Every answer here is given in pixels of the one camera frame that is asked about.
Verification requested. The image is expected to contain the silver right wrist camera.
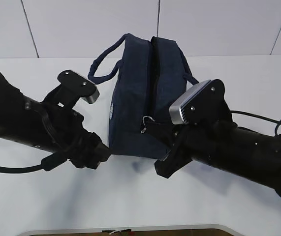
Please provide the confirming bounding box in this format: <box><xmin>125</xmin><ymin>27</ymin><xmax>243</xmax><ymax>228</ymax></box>
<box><xmin>169</xmin><ymin>79</ymin><xmax>232</xmax><ymax>125</ymax></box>

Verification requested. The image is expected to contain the navy blue lunch bag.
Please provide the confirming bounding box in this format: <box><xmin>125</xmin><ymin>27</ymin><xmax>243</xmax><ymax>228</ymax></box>
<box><xmin>88</xmin><ymin>33</ymin><xmax>197</xmax><ymax>159</ymax></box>

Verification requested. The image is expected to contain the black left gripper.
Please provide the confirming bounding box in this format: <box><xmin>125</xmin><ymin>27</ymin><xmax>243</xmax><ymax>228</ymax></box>
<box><xmin>69</xmin><ymin>132</ymin><xmax>111</xmax><ymax>170</ymax></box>

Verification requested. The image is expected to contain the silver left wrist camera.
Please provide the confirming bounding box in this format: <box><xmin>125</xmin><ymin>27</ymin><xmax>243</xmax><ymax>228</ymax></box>
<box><xmin>42</xmin><ymin>70</ymin><xmax>99</xmax><ymax>109</ymax></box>

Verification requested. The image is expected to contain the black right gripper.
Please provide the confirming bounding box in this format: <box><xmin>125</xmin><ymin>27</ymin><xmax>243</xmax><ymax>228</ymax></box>
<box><xmin>148</xmin><ymin>121</ymin><xmax>192</xmax><ymax>178</ymax></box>

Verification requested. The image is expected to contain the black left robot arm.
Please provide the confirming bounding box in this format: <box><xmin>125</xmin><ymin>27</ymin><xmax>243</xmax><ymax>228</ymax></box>
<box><xmin>0</xmin><ymin>70</ymin><xmax>111</xmax><ymax>174</ymax></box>

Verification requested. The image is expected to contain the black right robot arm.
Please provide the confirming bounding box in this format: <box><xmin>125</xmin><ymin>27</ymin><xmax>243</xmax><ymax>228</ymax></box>
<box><xmin>151</xmin><ymin>121</ymin><xmax>281</xmax><ymax>197</ymax></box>

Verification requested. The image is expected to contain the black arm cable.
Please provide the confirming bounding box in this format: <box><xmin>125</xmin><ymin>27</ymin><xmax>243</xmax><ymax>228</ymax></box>
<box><xmin>230</xmin><ymin>105</ymin><xmax>281</xmax><ymax>137</ymax></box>
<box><xmin>0</xmin><ymin>151</ymin><xmax>68</xmax><ymax>174</ymax></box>

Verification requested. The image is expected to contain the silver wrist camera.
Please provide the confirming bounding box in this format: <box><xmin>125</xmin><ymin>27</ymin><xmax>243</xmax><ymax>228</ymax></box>
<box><xmin>42</xmin><ymin>70</ymin><xmax>99</xmax><ymax>109</ymax></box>
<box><xmin>169</xmin><ymin>79</ymin><xmax>232</xmax><ymax>125</ymax></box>

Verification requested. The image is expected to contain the silver zipper pull ring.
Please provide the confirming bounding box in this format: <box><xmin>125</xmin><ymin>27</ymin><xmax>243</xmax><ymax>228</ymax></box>
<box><xmin>141</xmin><ymin>116</ymin><xmax>155</xmax><ymax>135</ymax></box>

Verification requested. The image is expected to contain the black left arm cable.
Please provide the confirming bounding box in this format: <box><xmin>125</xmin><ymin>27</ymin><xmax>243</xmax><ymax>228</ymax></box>
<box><xmin>0</xmin><ymin>151</ymin><xmax>68</xmax><ymax>174</ymax></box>

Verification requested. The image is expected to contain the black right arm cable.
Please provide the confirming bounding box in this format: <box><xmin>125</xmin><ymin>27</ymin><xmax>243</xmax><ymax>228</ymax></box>
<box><xmin>230</xmin><ymin>105</ymin><xmax>281</xmax><ymax>137</ymax></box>

